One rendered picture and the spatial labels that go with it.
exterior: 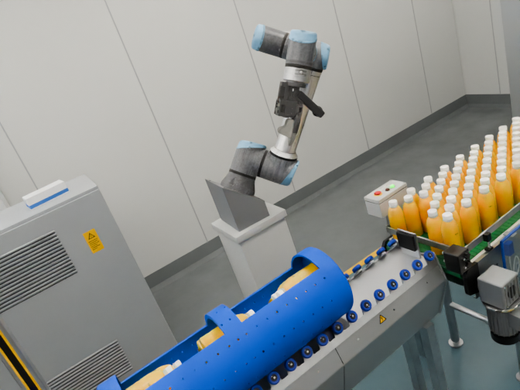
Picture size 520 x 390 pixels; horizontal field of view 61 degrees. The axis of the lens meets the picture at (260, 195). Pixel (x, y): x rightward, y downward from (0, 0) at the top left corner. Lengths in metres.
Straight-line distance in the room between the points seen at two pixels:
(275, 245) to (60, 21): 2.61
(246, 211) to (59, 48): 2.36
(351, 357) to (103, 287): 1.77
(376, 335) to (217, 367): 0.67
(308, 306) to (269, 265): 0.90
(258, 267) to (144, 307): 1.05
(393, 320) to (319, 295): 0.41
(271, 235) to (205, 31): 2.54
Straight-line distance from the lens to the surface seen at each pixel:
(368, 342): 1.83
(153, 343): 3.32
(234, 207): 2.27
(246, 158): 2.32
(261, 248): 2.38
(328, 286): 1.61
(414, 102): 6.10
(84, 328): 3.14
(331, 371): 1.76
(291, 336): 1.56
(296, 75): 1.51
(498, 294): 2.01
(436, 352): 2.28
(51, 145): 4.08
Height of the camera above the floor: 2.09
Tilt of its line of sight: 22 degrees down
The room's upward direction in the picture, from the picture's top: 20 degrees counter-clockwise
